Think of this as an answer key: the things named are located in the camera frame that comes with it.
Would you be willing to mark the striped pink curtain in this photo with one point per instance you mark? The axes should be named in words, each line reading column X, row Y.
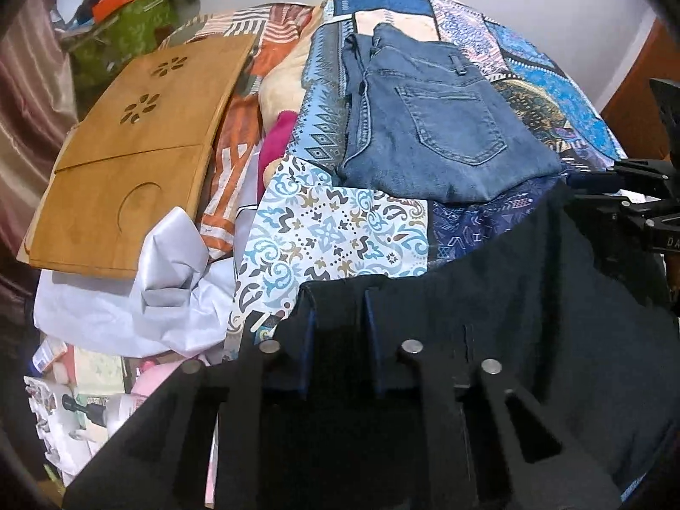
column 32, row 90

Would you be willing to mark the white pump bottle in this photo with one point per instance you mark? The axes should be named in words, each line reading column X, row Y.
column 127, row 411

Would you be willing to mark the flat orange box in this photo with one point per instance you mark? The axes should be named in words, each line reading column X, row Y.
column 119, row 2

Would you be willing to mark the magenta cloth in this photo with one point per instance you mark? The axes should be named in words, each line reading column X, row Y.
column 279, row 138

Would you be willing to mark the cream plush cloth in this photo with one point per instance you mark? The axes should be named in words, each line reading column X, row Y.
column 284, row 85

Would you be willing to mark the white crumpled cloth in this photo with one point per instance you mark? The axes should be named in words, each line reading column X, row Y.
column 159, row 287

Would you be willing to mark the green patterned box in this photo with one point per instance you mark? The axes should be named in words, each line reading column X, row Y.
column 127, row 29

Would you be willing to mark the blue patchwork blanket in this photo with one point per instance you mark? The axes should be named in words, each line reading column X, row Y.
column 329, row 234

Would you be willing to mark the wooden lap desk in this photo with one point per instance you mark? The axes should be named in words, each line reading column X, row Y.
column 133, row 170

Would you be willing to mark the orange striped blanket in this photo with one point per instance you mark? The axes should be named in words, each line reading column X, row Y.
column 234, row 170

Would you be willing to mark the blue jeans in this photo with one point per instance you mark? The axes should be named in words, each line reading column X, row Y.
column 441, row 133

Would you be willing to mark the small white orange box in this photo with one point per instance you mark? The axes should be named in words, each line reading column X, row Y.
column 50, row 356

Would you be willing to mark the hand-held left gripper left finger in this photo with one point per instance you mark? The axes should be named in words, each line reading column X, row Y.
column 307, row 340

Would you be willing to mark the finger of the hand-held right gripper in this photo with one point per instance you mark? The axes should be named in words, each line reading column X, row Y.
column 637, row 178
column 616, row 211

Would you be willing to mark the pale pink cloth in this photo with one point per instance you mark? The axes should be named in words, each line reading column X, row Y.
column 156, row 377

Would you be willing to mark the printed paper pile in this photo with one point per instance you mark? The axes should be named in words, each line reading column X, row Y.
column 58, row 430

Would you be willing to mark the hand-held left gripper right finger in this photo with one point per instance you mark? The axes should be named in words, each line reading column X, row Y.
column 373, row 340

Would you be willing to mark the black pants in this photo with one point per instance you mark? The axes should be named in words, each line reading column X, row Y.
column 531, row 329

